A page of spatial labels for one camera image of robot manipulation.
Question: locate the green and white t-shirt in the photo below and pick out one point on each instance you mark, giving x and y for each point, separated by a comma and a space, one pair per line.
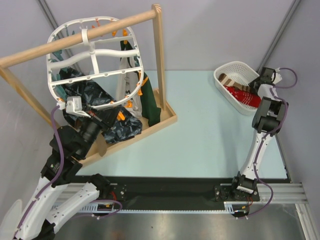
143, 103

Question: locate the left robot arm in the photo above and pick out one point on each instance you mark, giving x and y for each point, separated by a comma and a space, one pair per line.
40, 220

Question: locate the red patterned sock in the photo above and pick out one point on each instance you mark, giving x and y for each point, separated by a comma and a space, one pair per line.
244, 97

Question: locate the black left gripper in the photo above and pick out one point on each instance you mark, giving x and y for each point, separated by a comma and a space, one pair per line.
106, 118

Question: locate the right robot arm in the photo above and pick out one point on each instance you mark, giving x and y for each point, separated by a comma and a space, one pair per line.
267, 122

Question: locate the aluminium frame rail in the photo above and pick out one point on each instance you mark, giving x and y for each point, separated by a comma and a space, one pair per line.
287, 193

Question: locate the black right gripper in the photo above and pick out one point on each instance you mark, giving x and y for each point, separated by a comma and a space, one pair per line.
256, 83

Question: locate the white perforated plastic basket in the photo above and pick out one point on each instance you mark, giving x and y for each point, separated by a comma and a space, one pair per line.
242, 74

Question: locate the wooden clothes rack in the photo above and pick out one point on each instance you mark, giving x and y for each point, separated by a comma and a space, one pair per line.
167, 116

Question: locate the white plastic clip hanger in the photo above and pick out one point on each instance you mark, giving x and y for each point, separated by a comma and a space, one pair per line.
55, 62

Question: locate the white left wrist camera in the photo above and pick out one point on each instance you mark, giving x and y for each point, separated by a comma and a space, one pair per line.
73, 106

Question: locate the orange plastic clothespin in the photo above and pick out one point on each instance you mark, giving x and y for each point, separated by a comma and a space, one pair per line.
121, 116

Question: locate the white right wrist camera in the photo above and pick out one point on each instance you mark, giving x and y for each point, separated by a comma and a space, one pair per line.
276, 78

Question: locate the orange clothespin on rim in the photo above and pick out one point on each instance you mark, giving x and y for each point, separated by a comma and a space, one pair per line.
140, 92

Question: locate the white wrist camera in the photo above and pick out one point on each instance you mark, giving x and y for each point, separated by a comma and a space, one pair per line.
276, 78
73, 106

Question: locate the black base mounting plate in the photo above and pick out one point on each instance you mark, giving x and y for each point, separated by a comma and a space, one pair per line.
167, 193

